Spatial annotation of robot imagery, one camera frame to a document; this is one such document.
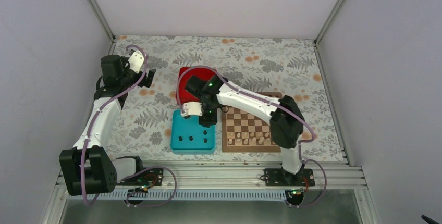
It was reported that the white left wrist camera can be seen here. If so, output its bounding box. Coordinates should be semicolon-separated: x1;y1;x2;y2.
128;51;144;74

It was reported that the floral patterned table mat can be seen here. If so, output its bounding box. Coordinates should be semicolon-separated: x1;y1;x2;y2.
107;35;343;163

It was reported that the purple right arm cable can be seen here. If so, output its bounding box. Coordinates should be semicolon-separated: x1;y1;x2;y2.
175;65;328;209

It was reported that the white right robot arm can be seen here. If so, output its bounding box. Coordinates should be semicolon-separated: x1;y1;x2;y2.
180;74;306;186

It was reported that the red square tin lid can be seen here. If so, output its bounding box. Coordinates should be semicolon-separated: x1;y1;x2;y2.
175;67;215;104

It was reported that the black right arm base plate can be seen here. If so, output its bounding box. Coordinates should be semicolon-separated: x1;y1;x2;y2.
260;168;315;187

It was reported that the aluminium front rail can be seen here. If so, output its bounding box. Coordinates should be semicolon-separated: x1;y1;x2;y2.
55;161;367;201

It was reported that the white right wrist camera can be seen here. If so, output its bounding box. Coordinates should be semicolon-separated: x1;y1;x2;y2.
181;102;203;118

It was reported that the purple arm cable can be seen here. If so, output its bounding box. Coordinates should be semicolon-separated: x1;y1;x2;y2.
175;65;328;209
76;45;177;213

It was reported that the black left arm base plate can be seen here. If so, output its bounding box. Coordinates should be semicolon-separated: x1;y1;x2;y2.
117;168;164;187

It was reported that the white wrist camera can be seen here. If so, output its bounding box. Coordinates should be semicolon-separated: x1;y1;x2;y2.
128;51;144;74
181;102;203;118

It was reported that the wooden chessboard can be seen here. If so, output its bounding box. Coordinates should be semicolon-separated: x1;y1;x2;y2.
222;106;280;153

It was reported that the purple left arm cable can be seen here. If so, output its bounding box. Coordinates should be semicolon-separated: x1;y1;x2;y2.
76;45;177;213

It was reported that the blue plastic tray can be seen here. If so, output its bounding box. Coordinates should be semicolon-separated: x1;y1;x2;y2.
170;110;216;155

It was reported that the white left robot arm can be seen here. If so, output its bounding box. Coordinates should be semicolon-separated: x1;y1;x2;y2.
59;52;156;196

